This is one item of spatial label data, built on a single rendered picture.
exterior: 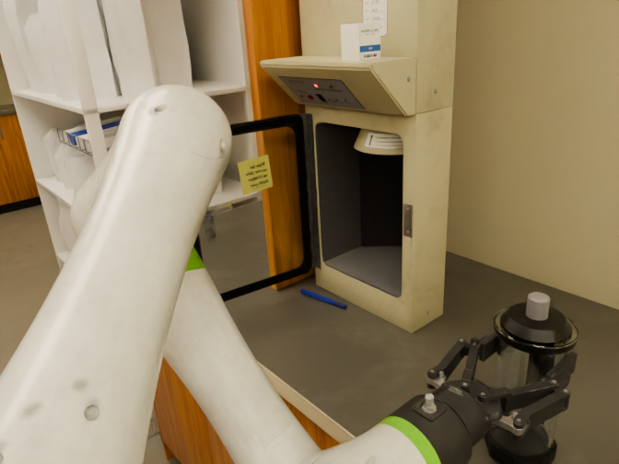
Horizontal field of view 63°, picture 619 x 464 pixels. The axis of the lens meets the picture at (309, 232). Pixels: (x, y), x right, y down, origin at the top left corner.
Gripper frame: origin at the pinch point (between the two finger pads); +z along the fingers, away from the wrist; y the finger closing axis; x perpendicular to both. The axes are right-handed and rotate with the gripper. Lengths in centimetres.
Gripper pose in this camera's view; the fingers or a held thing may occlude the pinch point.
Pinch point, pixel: (530, 353)
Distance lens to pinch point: 80.6
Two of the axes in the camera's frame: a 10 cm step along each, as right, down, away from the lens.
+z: 7.7, -3.0, 5.7
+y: -6.4, -2.6, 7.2
